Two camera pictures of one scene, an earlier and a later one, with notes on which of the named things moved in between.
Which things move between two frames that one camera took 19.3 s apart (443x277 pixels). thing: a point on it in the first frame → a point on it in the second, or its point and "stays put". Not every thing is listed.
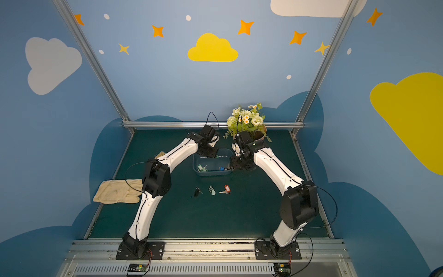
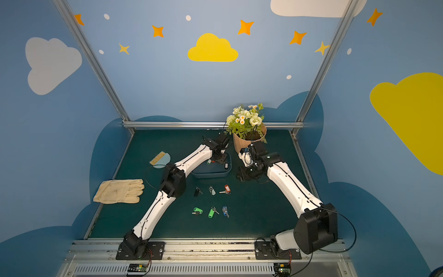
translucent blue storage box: (218, 165) stays put
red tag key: (227, 190) stays put
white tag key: (211, 190) stays put
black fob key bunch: (197, 190) stays put
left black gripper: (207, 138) → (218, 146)
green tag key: (200, 169) → (197, 211)
